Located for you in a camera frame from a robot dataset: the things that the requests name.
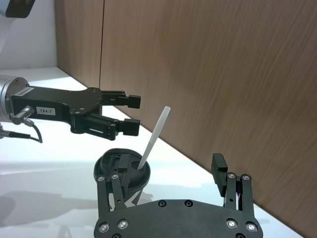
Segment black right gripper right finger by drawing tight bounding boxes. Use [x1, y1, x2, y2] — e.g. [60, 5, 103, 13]
[211, 153, 255, 214]

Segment black cup with lid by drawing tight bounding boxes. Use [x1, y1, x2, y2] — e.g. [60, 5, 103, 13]
[93, 148, 151, 209]

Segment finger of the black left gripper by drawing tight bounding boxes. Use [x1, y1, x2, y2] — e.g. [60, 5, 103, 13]
[71, 113, 141, 141]
[100, 90, 142, 110]

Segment thin dark gripper cable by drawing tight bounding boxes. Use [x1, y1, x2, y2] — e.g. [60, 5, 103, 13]
[0, 105, 44, 144]

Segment white drinking straw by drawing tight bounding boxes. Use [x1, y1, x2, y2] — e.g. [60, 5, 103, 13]
[137, 106, 172, 171]

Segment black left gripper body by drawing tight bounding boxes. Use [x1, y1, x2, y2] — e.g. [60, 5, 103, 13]
[10, 86, 103, 133]

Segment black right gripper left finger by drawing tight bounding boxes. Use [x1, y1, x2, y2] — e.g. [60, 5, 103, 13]
[97, 154, 132, 219]

